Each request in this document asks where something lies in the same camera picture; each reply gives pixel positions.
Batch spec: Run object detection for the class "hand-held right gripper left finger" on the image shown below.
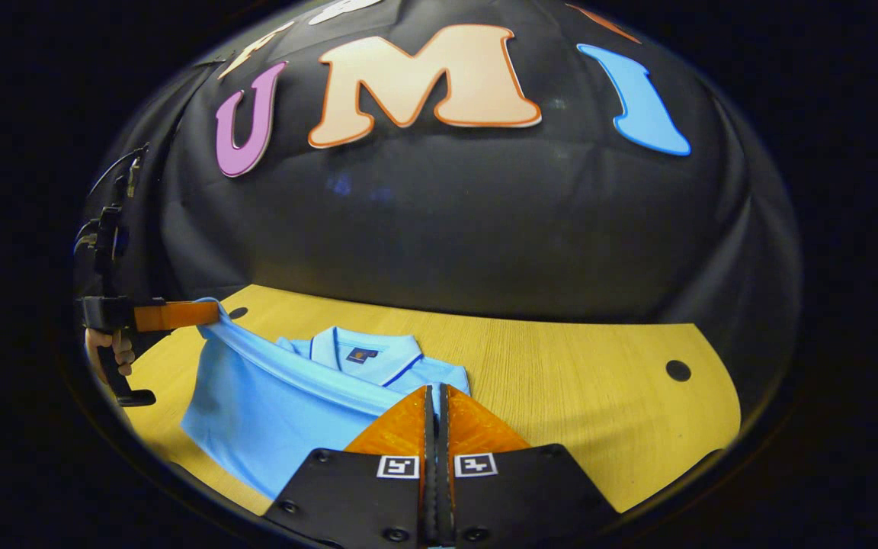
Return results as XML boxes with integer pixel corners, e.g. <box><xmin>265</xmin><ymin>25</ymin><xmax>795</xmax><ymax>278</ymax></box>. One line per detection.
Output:
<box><xmin>262</xmin><ymin>384</ymin><xmax>438</xmax><ymax>549</ymax></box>

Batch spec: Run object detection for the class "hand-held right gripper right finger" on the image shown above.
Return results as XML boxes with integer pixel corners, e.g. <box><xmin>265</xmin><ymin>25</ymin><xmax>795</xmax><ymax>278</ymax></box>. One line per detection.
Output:
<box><xmin>437</xmin><ymin>383</ymin><xmax>623</xmax><ymax>549</ymax></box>

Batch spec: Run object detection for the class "light blue polo T-shirt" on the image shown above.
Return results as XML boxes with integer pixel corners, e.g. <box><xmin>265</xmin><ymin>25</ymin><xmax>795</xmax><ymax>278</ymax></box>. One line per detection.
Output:
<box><xmin>180</xmin><ymin>297</ymin><xmax>473</xmax><ymax>501</ymax></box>

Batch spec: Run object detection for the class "black backdrop cloth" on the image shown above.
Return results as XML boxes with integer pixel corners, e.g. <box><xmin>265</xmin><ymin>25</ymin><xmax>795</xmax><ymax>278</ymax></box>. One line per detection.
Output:
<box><xmin>73</xmin><ymin>0</ymin><xmax>803</xmax><ymax>429</ymax></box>

